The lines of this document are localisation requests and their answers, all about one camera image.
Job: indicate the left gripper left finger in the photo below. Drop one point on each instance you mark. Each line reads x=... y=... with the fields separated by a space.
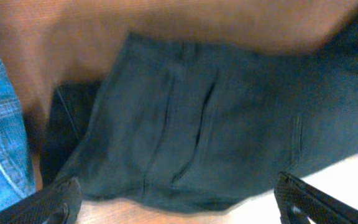
x=59 y=203

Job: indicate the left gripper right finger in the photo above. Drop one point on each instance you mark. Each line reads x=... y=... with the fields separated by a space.
x=301 y=203

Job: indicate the black trousers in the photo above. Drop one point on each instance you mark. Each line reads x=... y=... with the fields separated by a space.
x=189 y=127

